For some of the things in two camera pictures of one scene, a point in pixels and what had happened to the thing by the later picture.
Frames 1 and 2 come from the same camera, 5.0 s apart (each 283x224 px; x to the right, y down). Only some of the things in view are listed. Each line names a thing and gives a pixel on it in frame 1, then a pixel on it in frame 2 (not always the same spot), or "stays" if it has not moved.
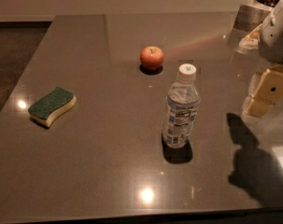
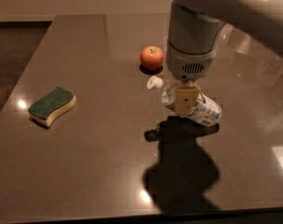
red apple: x=151 y=57 stays
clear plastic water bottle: x=183 y=102 -> x=208 y=112
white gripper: x=276 y=42 -> x=191 y=63
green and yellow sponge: x=55 y=102 stays
